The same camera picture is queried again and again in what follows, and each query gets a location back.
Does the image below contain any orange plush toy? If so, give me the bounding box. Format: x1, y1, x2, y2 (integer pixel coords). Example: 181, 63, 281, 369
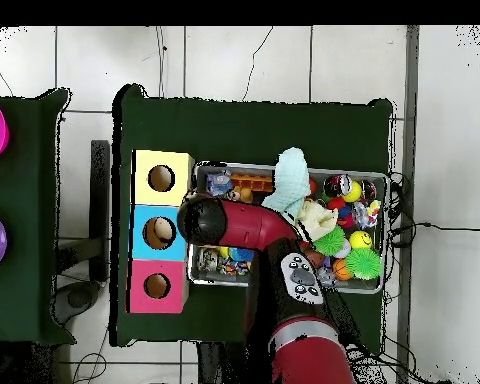
226, 186, 254, 203

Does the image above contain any crushed bottle with blue label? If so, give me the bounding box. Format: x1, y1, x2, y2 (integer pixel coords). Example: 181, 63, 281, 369
204, 169, 234, 197

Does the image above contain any mint green waffle cloth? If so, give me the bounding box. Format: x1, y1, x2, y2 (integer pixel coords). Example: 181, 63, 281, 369
260, 146, 312, 225

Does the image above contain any wooden box with three holes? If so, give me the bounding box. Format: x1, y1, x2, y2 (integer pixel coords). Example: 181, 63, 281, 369
126, 149, 196, 315

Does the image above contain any long orange toy brick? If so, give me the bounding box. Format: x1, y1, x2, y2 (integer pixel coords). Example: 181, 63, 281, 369
229, 172, 274, 193

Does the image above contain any crushed silver can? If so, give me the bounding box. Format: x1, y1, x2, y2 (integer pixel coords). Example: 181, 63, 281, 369
197, 246, 220, 270

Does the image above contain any cream waffle cloth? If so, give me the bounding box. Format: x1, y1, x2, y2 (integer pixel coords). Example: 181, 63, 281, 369
295, 198, 340, 243

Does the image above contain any tan round object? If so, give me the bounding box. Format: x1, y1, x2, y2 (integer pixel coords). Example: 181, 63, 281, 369
153, 218, 174, 241

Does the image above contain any dark green tablecloth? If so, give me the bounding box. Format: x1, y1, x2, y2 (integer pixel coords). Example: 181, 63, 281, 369
109, 83, 395, 348
0, 87, 77, 347

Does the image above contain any green spiky rubber ball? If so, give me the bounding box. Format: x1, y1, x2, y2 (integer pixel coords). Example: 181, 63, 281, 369
344, 247, 382, 281
312, 225, 347, 257

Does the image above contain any yellow smiley ball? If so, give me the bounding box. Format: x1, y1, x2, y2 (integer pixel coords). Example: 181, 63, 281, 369
348, 230, 374, 250

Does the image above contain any shallow wire mesh bin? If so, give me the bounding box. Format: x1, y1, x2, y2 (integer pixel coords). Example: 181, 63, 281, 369
185, 160, 389, 295

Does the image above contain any long black cable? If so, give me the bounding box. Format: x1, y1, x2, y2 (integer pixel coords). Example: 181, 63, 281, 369
389, 221, 480, 241

